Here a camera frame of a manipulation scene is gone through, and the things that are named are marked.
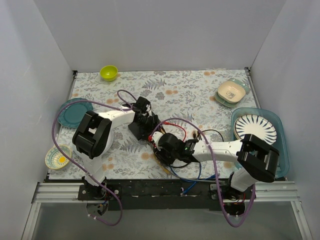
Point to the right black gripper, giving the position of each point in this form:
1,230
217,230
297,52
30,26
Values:
163,153

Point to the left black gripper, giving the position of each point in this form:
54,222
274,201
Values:
139,129

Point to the black network switch box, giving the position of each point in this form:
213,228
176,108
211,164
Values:
143,125

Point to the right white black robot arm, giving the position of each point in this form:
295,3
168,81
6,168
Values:
257,158

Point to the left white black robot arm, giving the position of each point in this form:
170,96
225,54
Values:
94,136

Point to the floral table mat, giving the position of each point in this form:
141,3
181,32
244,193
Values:
186,98

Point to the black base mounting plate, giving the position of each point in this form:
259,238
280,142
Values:
152,194

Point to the lime green bowl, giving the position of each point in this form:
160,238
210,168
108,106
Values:
109,73

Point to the pale green square plate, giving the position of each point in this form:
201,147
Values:
227,104

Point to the teal scalloped plate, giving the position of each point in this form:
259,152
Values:
72,116

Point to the cream square bowl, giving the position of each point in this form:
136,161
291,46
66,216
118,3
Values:
231,92

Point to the white blue striped plate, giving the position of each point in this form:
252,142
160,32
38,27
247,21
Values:
255,125

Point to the yellow teal patterned bowl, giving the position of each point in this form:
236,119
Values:
55,160

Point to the teal plastic tub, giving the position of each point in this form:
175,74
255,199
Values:
280,144

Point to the aluminium frame rail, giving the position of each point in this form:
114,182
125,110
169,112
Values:
278,191

